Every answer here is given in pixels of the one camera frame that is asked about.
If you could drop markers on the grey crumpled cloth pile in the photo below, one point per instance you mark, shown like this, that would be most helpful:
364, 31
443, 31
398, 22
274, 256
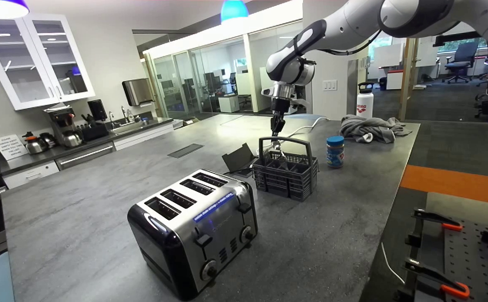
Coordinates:
374, 130

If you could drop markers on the wooden post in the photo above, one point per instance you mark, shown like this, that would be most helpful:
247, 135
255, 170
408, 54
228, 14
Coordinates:
406, 78

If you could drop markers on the blue office chair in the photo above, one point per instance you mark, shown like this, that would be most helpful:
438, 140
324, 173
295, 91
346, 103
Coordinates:
461, 61

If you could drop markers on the black plastic cutlery basket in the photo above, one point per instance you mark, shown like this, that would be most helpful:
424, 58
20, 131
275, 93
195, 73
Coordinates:
284, 180

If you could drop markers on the white filing cabinet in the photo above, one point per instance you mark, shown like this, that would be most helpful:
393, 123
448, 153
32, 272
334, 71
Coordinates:
228, 105

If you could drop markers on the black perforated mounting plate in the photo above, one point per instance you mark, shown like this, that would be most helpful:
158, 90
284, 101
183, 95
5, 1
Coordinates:
470, 262

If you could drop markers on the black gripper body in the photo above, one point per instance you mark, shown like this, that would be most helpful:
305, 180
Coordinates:
280, 105

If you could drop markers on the small open black case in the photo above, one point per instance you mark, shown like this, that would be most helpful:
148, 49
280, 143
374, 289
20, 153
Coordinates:
237, 160

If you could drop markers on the blue pendant lamp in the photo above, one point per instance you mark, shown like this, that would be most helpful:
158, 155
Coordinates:
235, 11

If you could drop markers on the white purple pendant lamp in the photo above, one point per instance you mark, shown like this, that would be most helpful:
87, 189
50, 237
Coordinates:
2, 7

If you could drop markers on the black table vent grille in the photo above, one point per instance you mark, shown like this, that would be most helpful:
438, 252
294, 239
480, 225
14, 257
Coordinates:
185, 150

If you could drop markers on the black silver coffee maker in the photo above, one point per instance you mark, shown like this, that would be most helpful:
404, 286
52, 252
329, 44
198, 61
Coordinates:
62, 126

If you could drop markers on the orange floor mat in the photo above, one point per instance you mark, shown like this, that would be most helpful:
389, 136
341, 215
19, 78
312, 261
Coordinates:
455, 185

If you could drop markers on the white wall light switch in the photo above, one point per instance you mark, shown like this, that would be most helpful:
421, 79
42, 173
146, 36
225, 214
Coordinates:
329, 86

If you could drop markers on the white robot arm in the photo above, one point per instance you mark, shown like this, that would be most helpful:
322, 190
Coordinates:
361, 26

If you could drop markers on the white bottle red label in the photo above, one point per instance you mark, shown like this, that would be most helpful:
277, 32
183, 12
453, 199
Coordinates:
364, 105

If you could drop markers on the steel paper towel dispenser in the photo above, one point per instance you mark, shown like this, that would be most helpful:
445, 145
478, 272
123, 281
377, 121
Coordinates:
138, 93

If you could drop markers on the black countertop appliance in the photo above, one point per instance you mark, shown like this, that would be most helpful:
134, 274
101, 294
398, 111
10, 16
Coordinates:
97, 110

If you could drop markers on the peanut butter jar blue lid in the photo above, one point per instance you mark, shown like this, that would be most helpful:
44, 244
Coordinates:
336, 153

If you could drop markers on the silver metal spoon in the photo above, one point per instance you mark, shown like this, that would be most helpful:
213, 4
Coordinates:
277, 148

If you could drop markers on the white printed paper sign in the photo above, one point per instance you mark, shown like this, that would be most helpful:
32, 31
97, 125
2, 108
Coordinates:
9, 147

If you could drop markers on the white glass-door wall cabinet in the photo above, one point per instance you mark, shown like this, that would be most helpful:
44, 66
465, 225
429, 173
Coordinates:
30, 61

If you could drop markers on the silver four-slot toaster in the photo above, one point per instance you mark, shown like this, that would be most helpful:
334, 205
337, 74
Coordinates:
196, 235

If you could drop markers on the kitchen counter with drawers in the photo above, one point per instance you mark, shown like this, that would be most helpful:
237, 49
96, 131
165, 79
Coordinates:
86, 152

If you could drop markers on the steel coffee carafe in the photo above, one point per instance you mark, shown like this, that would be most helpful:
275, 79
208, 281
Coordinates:
34, 145

